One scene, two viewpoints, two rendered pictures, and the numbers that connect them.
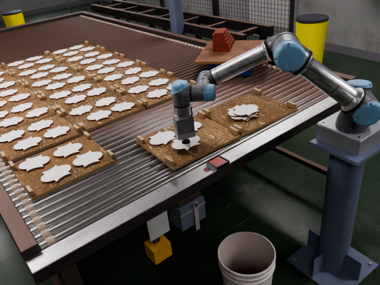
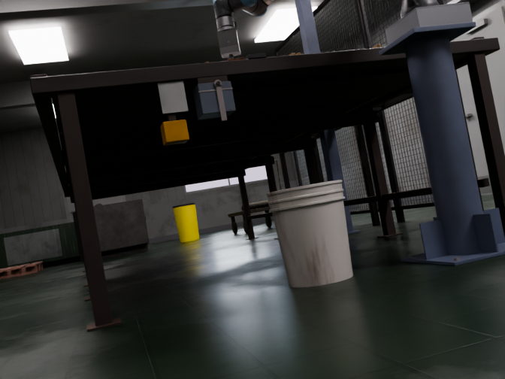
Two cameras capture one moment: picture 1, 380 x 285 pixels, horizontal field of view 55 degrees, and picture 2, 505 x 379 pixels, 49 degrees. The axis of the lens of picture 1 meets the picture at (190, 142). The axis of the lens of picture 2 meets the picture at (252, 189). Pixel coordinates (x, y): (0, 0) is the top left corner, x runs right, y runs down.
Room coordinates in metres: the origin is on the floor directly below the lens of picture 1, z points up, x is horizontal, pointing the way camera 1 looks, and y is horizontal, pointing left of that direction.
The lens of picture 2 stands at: (-0.76, -0.68, 0.31)
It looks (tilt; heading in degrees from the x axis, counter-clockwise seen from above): 2 degrees up; 17
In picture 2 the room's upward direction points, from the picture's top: 10 degrees counter-clockwise
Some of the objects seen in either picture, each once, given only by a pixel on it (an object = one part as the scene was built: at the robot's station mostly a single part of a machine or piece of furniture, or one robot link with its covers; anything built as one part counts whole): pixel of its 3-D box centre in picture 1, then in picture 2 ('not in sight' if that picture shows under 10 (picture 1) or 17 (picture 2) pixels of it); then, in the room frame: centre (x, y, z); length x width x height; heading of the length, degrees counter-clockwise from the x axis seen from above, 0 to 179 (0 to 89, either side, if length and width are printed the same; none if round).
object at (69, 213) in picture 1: (220, 138); not in sight; (1.63, -0.16, 0.90); 1.95 x 0.05 x 0.05; 125
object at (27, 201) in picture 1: (195, 126); not in sight; (1.80, -0.04, 0.90); 1.95 x 0.05 x 0.05; 125
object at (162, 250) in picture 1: (155, 235); (170, 113); (1.16, 0.19, 0.74); 0.09 x 0.08 x 0.24; 125
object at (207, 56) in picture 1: (235, 51); not in sight; (2.64, -0.40, 1.03); 0.50 x 0.50 x 0.02; 72
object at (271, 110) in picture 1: (248, 111); not in sight; (1.85, -0.35, 0.93); 0.41 x 0.35 x 0.02; 121
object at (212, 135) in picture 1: (187, 138); not in sight; (1.62, 0.01, 0.93); 0.41 x 0.35 x 0.02; 123
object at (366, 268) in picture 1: (339, 208); (446, 144); (1.52, -0.78, 0.44); 0.38 x 0.38 x 0.87; 32
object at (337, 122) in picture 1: (353, 116); (418, 3); (1.52, -0.78, 1.01); 0.15 x 0.15 x 0.10
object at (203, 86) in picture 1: (203, 91); (244, 1); (1.52, -0.08, 1.22); 0.11 x 0.11 x 0.08; 80
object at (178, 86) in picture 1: (181, 93); (222, 7); (1.52, 0.02, 1.22); 0.09 x 0.08 x 0.11; 80
